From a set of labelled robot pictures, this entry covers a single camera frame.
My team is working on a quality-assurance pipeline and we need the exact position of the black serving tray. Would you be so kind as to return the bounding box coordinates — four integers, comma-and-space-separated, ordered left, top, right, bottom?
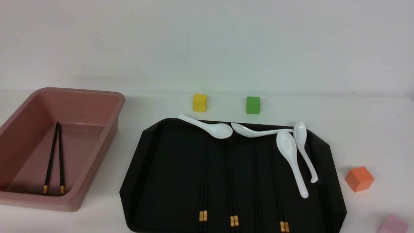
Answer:
120, 118, 347, 233

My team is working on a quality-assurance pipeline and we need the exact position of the white spoon far left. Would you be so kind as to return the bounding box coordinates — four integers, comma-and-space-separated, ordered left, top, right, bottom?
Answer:
176, 114, 233, 139

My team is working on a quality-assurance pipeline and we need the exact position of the white spoon large centre right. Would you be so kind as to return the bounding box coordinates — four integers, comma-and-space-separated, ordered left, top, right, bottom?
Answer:
276, 131, 309, 199

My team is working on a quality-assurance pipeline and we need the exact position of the white spoon top middle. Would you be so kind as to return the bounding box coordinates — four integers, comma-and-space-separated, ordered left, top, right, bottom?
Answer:
231, 122, 294, 138

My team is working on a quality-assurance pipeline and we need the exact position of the pink plastic bin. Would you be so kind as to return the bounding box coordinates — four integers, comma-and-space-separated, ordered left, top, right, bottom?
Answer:
0, 87, 125, 212

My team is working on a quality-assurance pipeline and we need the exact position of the black chopstick tray pair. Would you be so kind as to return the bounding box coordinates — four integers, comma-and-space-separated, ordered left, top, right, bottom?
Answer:
198, 136, 206, 233

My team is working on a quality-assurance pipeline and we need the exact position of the pink cube block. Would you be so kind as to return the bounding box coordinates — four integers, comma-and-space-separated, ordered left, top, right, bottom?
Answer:
378, 214, 409, 233

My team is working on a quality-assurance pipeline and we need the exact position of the orange cube block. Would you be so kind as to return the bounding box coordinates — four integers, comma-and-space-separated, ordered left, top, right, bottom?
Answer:
345, 166, 375, 192

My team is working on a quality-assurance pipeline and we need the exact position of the green cube block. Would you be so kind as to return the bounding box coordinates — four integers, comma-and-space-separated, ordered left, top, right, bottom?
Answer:
245, 96, 261, 115

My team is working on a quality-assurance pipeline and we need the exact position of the black chopstick in bin left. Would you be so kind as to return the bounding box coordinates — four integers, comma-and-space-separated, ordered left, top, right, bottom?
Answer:
42, 122, 59, 195

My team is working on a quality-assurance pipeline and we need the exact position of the yellow cube block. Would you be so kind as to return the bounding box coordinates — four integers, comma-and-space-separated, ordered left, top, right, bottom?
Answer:
192, 94, 207, 112

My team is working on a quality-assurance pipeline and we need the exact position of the white spoon far right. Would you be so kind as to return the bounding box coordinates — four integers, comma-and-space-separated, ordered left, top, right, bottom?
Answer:
293, 120, 318, 184

